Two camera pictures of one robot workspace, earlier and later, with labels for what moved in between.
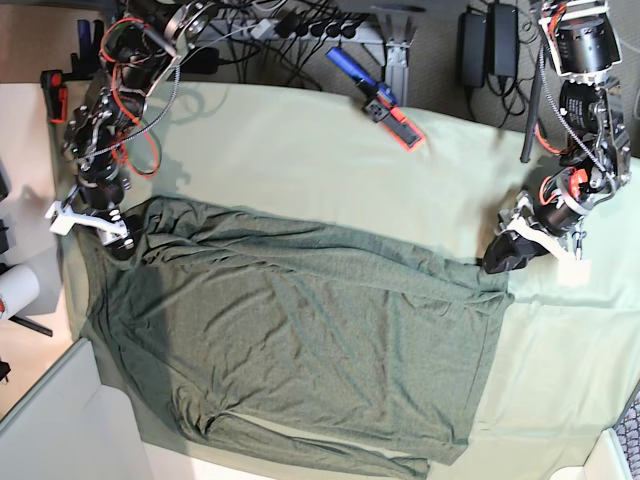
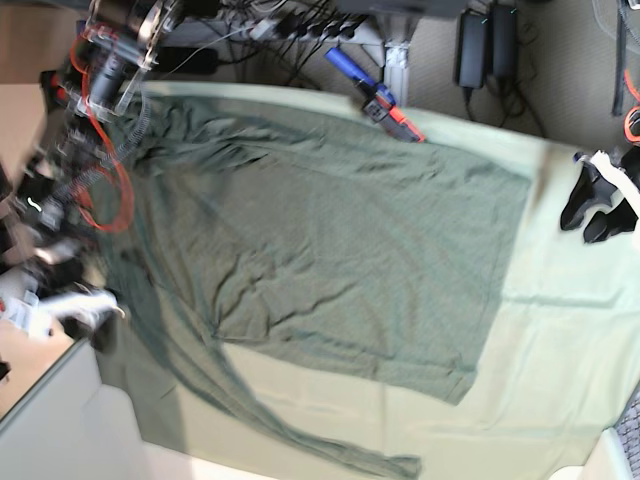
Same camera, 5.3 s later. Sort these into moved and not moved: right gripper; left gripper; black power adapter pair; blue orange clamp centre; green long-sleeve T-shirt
Moved: right gripper; green long-sleeve T-shirt; left gripper
Not moved: black power adapter pair; blue orange clamp centre
